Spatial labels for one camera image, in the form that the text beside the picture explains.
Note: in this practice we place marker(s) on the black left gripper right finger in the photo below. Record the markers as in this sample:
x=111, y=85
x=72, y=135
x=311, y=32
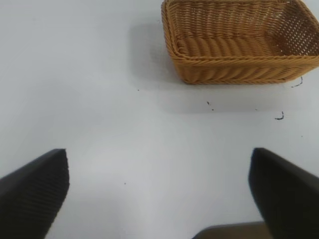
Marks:
x=286, y=189

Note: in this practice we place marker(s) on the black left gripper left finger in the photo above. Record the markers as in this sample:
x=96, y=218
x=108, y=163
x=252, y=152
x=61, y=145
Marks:
x=30, y=189

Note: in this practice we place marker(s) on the brown woven wicker basket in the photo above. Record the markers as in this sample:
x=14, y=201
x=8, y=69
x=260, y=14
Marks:
x=224, y=59

